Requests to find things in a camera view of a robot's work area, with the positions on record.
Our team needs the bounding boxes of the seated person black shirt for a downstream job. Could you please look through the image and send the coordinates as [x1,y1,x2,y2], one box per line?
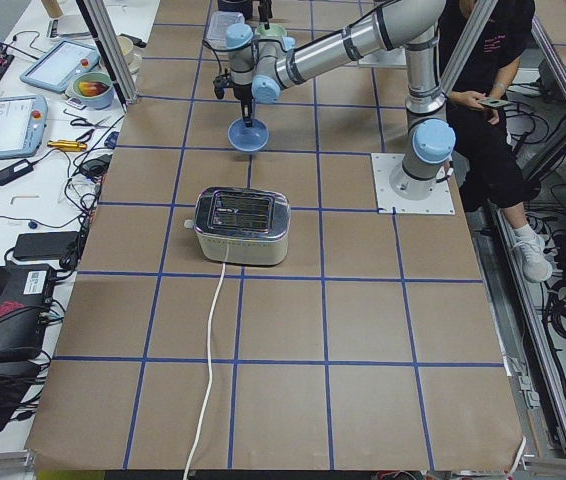
[432,0,554,284]

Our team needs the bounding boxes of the teach pendant tablet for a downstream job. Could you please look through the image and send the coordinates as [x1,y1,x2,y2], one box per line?
[0,95,48,160]
[20,40,100,93]

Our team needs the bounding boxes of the teach pendant tablet far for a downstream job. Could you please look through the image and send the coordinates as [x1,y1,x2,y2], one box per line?
[20,40,100,93]

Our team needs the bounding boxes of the aluminium frame post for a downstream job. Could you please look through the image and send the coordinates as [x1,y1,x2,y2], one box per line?
[76,0,138,110]

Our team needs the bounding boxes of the cream silver toaster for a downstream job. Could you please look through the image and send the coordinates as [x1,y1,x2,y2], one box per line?
[184,186,291,266]

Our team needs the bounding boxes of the blue bowl with fruit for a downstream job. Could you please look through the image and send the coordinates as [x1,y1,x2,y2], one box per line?
[72,72,114,110]

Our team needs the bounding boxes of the beige bowl with lemon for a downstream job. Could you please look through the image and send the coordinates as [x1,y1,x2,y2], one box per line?
[116,35,142,73]

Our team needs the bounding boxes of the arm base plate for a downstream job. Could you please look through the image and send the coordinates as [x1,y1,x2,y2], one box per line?
[370,153,455,215]

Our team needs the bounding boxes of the scissors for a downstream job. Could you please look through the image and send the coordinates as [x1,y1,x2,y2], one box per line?
[63,109,111,143]

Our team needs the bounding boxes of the orange screwdriver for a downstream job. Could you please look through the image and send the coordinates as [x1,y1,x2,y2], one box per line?
[47,140,88,152]

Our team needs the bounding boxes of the black power adapter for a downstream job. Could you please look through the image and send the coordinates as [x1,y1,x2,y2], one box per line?
[0,159,34,186]

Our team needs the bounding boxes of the teach pendant tablet near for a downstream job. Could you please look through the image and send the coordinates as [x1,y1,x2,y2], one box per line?
[0,95,48,160]

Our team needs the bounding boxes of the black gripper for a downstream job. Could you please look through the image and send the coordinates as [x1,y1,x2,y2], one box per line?
[235,0,271,128]

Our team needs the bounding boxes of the white toaster cable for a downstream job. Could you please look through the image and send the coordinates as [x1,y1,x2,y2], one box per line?
[182,259,228,480]

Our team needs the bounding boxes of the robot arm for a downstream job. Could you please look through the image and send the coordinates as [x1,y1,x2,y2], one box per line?
[214,1,455,200]

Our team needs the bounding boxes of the green bowl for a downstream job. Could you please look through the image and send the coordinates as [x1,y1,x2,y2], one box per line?
[255,23,287,37]

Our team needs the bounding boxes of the clear plastic container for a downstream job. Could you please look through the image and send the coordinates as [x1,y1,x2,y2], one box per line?
[205,11,245,50]

